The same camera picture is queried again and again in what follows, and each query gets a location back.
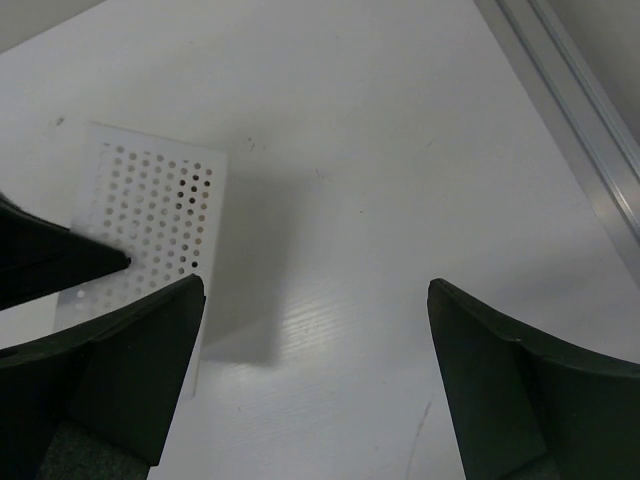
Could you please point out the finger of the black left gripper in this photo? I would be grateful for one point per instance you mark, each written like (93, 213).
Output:
(39, 258)

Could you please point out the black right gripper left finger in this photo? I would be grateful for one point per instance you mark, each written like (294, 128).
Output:
(96, 401)

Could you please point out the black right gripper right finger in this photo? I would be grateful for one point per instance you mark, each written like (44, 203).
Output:
(527, 405)

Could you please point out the white perforated plastic box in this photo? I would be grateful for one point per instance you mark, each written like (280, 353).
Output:
(157, 200)

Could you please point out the aluminium rail right side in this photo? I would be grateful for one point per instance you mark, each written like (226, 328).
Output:
(609, 169)

